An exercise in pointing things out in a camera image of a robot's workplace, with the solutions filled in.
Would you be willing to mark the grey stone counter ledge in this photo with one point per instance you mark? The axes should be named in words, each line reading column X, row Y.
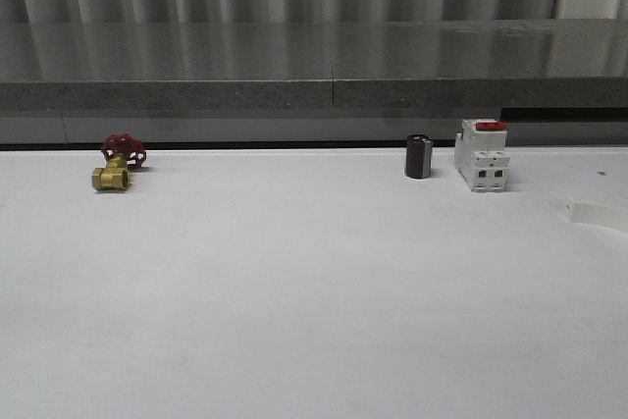
column 555, row 82

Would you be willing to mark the white circuit breaker red switch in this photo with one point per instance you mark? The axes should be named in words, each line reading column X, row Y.
column 479, row 154

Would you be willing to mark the brass valve red handwheel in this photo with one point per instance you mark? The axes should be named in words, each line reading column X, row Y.
column 123, row 153

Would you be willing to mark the dark cylindrical capacitor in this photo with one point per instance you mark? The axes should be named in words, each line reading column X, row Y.
column 418, row 157

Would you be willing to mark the white pipe clamp half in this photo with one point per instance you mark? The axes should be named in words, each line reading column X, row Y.
column 597, row 214

